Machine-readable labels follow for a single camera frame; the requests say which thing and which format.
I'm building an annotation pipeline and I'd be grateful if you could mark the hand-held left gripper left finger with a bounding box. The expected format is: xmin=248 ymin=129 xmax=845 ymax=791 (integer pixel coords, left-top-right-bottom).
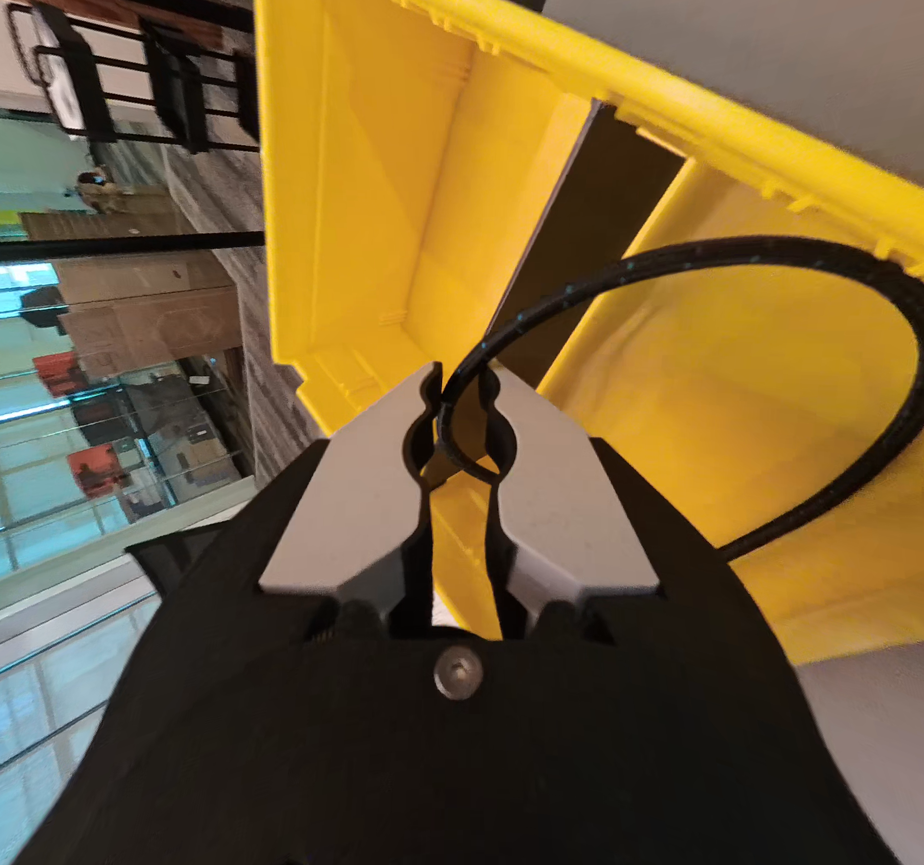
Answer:
xmin=257 ymin=361 xmax=444 ymax=617

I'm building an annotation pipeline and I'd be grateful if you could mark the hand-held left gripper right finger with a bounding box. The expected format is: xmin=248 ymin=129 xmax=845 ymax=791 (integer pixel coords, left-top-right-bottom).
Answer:
xmin=480 ymin=366 xmax=663 ymax=638

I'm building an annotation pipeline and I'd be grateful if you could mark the yellow plastic bin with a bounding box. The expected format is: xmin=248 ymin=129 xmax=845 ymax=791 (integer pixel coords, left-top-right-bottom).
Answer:
xmin=251 ymin=0 xmax=924 ymax=666

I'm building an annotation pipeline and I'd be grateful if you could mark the green plug braided HDMI cable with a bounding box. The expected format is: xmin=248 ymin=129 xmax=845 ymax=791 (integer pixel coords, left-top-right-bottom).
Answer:
xmin=433 ymin=233 xmax=924 ymax=564

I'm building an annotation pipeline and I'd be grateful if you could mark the orange black machine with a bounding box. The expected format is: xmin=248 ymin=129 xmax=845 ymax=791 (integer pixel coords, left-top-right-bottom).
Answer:
xmin=67 ymin=445 xmax=125 ymax=499
xmin=32 ymin=353 xmax=98 ymax=398

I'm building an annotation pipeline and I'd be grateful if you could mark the cardboard box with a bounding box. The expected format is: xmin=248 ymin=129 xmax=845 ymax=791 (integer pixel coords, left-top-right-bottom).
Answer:
xmin=54 ymin=259 xmax=243 ymax=379

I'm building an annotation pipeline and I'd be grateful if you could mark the black pole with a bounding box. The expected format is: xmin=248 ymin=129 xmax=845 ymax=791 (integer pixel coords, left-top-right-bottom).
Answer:
xmin=0 ymin=230 xmax=267 ymax=265

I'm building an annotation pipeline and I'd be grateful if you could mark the black metal rack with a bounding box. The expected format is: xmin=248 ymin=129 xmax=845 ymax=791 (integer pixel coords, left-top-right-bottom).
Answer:
xmin=7 ymin=2 xmax=262 ymax=155

